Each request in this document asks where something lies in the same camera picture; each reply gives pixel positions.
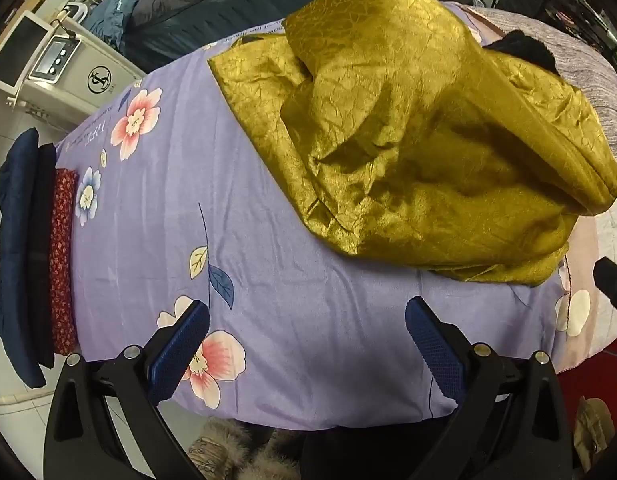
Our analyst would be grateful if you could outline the white machine cabinet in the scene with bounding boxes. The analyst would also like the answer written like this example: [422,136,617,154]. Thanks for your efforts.
[8,2,145,128]

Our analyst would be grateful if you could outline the red patterned folded garment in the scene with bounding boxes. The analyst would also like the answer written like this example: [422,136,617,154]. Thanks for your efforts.
[48,168,80,356]

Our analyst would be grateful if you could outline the brown fuzzy slippers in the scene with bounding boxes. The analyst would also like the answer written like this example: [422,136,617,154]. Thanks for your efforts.
[187,416,304,480]

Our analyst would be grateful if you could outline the navy folded garment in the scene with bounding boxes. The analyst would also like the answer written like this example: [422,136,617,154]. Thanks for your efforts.
[0,128,46,389]

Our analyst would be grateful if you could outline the white device screen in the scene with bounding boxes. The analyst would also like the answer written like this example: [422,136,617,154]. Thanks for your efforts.
[0,11,52,92]

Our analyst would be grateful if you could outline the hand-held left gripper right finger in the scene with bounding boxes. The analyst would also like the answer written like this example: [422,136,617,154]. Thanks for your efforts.
[405,296,574,480]

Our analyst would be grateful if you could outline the red cloth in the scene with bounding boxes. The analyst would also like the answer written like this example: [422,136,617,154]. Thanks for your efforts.
[555,347,617,428]

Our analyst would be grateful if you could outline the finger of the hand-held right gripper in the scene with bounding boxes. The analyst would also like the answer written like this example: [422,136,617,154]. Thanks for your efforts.
[592,257,617,317]

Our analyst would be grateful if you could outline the tan cloth item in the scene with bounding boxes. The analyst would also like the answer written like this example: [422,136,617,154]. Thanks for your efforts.
[574,396,616,462]

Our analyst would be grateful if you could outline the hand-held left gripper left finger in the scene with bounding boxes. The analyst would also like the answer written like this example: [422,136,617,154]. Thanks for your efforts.
[43,299,212,480]

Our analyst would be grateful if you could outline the gold satin garment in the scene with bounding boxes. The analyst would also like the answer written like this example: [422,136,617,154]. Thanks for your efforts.
[207,0,617,288]

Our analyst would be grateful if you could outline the black folded garment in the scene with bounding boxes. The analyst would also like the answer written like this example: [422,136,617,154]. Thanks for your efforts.
[27,143,58,368]

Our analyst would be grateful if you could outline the purple floral bedsheet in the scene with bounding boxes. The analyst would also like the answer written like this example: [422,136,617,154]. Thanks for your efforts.
[56,0,617,433]

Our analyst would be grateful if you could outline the teal quilt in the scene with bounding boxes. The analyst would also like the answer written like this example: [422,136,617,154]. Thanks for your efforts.
[82,0,411,76]

